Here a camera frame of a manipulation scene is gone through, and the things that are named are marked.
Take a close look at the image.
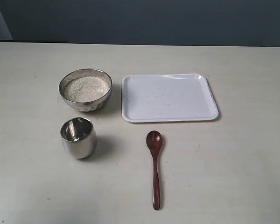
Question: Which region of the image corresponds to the dark red wooden spoon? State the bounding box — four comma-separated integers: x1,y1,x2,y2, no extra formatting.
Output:
146,130,163,210

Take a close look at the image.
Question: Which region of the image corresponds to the steel bowl with rice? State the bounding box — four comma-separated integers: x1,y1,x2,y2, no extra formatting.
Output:
59,69,112,112

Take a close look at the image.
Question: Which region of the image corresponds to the steel cup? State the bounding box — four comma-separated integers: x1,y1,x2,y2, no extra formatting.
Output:
60,117,98,159

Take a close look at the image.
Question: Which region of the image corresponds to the white plastic tray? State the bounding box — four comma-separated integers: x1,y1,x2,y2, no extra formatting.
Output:
121,73,219,123

